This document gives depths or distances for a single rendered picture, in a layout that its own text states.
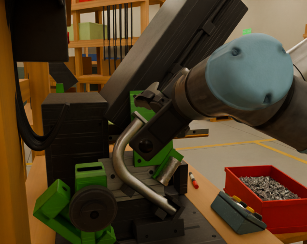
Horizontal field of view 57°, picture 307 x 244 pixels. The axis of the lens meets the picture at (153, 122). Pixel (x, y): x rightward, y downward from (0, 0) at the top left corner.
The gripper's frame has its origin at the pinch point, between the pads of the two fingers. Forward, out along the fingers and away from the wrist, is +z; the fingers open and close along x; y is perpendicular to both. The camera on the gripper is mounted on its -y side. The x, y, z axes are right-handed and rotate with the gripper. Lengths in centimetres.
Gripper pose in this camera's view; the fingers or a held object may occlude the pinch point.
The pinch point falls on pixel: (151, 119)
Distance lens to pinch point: 60.1
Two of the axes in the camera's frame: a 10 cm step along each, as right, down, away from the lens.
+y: 6.3, -7.4, 2.5
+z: -2.7, 0.9, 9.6
